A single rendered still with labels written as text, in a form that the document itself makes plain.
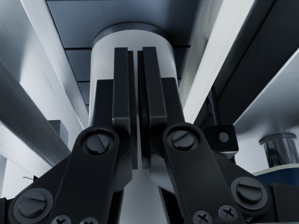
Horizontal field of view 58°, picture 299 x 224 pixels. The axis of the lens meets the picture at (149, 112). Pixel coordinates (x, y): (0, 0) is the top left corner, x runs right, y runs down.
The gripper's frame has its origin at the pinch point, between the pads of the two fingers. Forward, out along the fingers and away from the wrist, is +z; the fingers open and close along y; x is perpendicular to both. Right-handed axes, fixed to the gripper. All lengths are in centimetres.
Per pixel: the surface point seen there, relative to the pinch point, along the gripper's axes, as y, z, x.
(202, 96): 3.9, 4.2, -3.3
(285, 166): 18.0, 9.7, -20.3
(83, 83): -3.7, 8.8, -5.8
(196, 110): 3.9, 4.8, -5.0
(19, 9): -8.1, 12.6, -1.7
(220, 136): 8.2, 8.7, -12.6
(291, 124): 18.0, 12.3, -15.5
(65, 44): -4.0, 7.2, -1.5
